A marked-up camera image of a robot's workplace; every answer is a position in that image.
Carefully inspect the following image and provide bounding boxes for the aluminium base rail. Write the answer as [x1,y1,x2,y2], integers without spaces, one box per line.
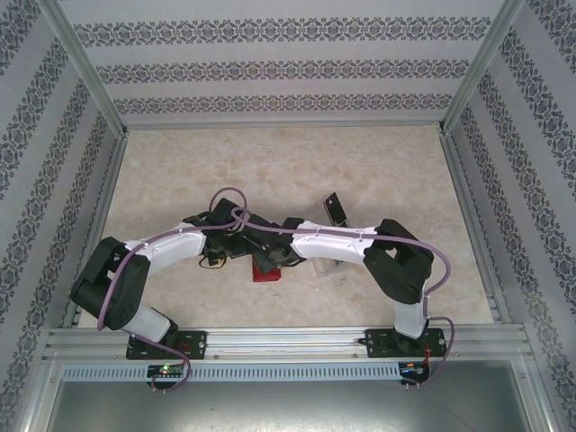
[42,327,535,361]

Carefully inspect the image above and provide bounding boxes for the aluminium frame post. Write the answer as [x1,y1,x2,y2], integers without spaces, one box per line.
[436,0,528,135]
[38,0,131,138]

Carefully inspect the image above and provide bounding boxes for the aluminium thin edge strip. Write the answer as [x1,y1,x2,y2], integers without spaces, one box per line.
[123,124,445,132]

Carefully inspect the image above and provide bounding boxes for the black VIP card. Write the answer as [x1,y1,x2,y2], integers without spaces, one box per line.
[321,192,348,229]

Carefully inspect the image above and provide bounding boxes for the aluminium side rail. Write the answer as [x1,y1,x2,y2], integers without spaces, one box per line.
[438,130,514,325]
[60,132,130,329]

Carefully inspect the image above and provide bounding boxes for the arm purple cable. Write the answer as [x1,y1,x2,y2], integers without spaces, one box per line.
[96,186,251,393]
[231,205,458,393]

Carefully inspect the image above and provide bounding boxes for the red leather card holder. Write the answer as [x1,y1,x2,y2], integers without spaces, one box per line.
[250,258,284,284]

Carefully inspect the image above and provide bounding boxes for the white slotted cable duct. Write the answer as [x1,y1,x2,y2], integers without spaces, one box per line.
[60,363,401,382]

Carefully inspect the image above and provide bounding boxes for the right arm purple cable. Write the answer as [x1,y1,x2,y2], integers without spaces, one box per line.
[231,205,458,393]

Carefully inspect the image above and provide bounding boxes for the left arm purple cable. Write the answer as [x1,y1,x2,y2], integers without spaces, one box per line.
[96,186,251,393]

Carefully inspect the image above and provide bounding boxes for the grey metal panel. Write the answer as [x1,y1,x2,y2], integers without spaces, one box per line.
[44,380,536,432]

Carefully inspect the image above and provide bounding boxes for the clear acrylic card stand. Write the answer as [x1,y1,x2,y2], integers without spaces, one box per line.
[307,192,356,280]

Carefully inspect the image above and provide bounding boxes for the aluminium frame bar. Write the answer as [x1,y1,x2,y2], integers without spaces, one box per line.
[512,357,559,432]
[17,355,62,432]

